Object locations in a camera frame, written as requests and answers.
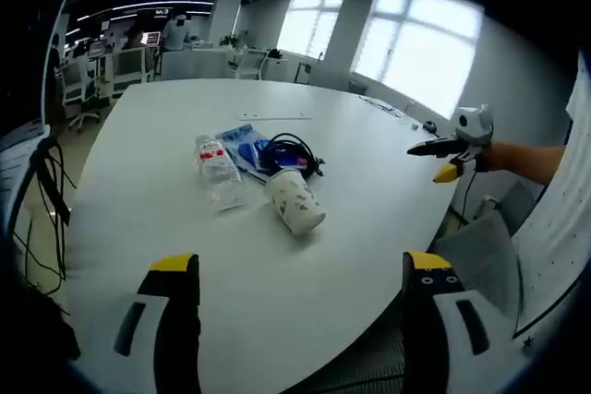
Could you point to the blue plastic bag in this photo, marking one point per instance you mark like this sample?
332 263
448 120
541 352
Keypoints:
249 147

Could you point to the potted plant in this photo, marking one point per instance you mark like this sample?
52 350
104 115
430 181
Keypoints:
229 40

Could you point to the white office chair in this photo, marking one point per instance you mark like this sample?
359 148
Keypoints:
79 89

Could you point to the person's white shirt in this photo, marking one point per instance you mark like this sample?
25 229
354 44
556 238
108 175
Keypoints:
561 209

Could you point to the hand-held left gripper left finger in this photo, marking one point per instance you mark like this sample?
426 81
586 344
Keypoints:
161 320

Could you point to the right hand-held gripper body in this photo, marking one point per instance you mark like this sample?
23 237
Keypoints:
472 128

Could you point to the white paper cup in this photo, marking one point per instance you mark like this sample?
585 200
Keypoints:
293 202

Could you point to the small black object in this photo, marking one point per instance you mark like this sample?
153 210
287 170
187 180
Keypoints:
431 126

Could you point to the grey chair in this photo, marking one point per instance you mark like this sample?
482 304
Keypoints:
485 251

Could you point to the clear plastic water bottle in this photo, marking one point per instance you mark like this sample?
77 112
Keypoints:
217 172

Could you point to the white table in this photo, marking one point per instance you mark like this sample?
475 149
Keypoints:
258 246

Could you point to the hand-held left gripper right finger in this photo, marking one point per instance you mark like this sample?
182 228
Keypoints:
443 320

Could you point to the white mesh chair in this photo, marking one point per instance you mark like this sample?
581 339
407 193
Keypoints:
251 64

